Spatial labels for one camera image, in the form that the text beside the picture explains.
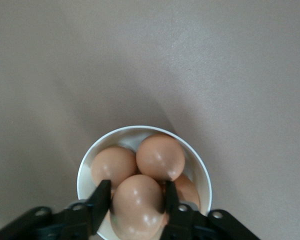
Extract white round bowl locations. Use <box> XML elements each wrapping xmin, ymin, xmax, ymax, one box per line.
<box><xmin>76</xmin><ymin>125</ymin><xmax>213</xmax><ymax>240</ymax></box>

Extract brown egg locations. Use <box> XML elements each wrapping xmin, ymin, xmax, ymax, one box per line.
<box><xmin>162</xmin><ymin>173</ymin><xmax>201</xmax><ymax>213</ymax></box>
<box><xmin>135</xmin><ymin>133</ymin><xmax>186</xmax><ymax>182</ymax></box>
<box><xmin>109</xmin><ymin>174</ymin><xmax>167</xmax><ymax>240</ymax></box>
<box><xmin>90</xmin><ymin>146</ymin><xmax>139</xmax><ymax>192</ymax></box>

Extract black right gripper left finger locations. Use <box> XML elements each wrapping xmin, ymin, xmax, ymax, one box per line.
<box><xmin>0</xmin><ymin>179</ymin><xmax>113</xmax><ymax>240</ymax></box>

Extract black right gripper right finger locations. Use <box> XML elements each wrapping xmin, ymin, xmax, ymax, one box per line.
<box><xmin>159</xmin><ymin>180</ymin><xmax>262</xmax><ymax>240</ymax></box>

